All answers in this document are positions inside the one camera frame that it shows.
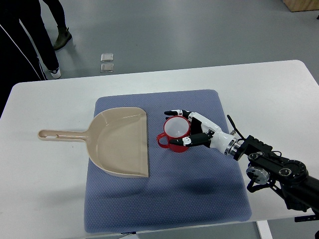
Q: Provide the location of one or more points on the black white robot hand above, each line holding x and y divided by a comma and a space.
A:
205, 132

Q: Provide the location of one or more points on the red mug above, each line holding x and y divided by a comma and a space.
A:
174, 127

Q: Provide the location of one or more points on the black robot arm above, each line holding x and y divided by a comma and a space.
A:
288, 178

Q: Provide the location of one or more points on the beige plastic dustpan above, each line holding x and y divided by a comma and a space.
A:
116, 141

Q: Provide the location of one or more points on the blue textured mat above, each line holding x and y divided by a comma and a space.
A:
197, 187

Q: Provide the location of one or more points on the white table leg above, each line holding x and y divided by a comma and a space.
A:
264, 230

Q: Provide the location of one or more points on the lower metal floor plate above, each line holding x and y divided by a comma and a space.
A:
107, 67

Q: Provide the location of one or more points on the metal floor plate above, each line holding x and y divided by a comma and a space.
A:
107, 57
107, 67

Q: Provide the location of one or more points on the upper metal floor plate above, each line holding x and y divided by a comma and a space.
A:
107, 57

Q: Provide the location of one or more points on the black table control panel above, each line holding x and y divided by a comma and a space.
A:
309, 218

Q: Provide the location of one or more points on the wooden box corner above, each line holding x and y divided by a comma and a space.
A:
301, 5

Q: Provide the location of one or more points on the person in black tracksuit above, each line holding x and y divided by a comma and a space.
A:
24, 46

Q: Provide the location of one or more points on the person with olive boots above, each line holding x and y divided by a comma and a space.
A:
57, 11

